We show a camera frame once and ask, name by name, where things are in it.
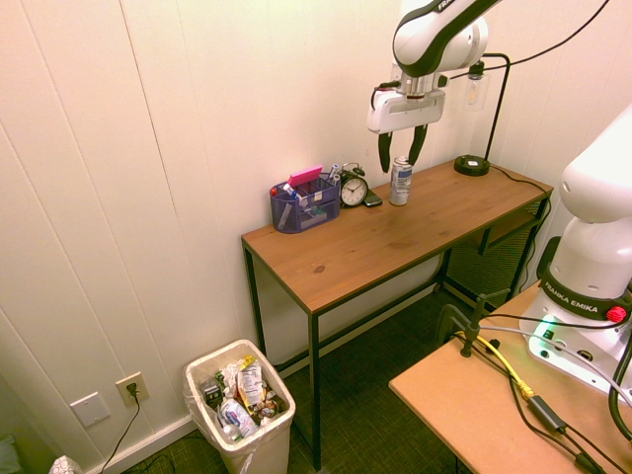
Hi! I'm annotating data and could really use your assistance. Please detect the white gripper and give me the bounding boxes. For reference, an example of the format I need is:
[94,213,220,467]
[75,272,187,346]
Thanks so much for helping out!
[365,90,446,174]

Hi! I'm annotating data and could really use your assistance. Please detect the white blue spray can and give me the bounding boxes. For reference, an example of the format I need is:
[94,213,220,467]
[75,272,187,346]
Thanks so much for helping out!
[388,156,414,207]

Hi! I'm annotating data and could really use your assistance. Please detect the beige trash bin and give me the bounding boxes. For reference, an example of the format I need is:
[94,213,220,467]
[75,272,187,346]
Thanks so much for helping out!
[183,338,298,474]

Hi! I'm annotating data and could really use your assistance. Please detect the black twin-bell alarm clock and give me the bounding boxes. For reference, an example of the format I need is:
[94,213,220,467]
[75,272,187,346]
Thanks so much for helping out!
[339,162,370,209]

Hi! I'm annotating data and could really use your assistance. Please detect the black desk lamp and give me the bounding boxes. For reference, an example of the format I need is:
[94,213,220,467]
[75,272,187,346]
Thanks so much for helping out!
[452,51,512,177]

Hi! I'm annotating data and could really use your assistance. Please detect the pink sticky note pad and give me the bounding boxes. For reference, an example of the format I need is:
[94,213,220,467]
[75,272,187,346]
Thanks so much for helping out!
[287,165,325,189]

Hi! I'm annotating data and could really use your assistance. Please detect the blue mesh desk organizer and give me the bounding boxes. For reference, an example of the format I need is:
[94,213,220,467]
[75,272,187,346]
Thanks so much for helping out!
[270,171,343,235]

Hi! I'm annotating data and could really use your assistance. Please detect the black table clamp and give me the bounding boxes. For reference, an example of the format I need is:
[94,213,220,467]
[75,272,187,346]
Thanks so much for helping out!
[433,287,513,359]

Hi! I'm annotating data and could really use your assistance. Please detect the light brown robot mounting table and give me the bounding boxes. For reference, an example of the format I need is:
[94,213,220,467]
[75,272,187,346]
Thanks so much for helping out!
[388,284,632,474]

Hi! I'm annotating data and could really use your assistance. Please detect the crumpled snack bag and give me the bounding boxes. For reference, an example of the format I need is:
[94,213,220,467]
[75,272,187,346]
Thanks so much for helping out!
[235,355,264,409]

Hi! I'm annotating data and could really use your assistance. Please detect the plastic bottle with blue label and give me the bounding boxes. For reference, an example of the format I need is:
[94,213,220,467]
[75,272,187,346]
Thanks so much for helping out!
[216,397,259,441]

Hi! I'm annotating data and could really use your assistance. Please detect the patterned tissue box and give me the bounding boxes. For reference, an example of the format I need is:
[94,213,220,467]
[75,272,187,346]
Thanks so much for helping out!
[48,454,84,474]

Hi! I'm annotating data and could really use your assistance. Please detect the teal cloth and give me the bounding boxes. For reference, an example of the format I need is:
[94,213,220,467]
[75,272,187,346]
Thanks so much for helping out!
[0,433,22,474]

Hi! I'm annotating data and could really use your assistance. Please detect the wooden desk with black frame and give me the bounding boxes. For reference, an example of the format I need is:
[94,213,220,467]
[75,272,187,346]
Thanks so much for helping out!
[240,158,555,471]

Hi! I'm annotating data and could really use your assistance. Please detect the black lamp cord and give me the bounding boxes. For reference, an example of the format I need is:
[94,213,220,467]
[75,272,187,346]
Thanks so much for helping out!
[487,164,553,293]

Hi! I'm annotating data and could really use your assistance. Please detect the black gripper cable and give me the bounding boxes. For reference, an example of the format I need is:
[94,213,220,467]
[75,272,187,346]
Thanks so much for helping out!
[437,0,614,81]

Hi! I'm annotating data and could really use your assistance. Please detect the gray cable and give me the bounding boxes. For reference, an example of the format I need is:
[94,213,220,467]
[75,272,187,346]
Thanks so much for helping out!
[477,323,632,394]

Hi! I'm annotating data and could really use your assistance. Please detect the yellow network cable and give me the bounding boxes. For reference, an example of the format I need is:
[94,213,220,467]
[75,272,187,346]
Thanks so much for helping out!
[452,332,538,403]

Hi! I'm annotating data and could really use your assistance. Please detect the dark cable adapter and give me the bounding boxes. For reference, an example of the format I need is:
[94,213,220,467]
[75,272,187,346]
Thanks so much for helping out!
[526,393,570,435]

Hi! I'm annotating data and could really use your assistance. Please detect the beige wall outlet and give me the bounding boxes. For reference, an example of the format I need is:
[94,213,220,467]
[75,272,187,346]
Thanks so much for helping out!
[115,370,151,408]

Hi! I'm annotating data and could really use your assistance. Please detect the black power cord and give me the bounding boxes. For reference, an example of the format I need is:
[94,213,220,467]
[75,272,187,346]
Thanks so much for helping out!
[97,382,142,474]

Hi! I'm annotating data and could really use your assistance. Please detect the white blank wall plate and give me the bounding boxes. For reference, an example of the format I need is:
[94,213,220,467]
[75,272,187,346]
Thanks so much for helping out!
[68,390,113,429]

